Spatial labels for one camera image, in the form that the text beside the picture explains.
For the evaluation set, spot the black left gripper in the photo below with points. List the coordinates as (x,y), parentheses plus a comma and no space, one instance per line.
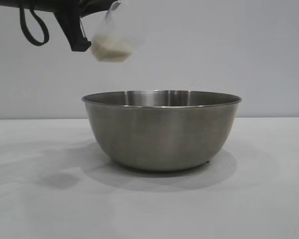
(68,22)

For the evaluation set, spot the clear plastic measuring cup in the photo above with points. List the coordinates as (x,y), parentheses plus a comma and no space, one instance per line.
(114,32)

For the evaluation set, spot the white rice grains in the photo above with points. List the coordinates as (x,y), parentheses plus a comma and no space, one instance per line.
(110,49)

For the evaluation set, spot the stainless steel mixing bowl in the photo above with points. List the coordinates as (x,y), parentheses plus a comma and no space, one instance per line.
(162,134)

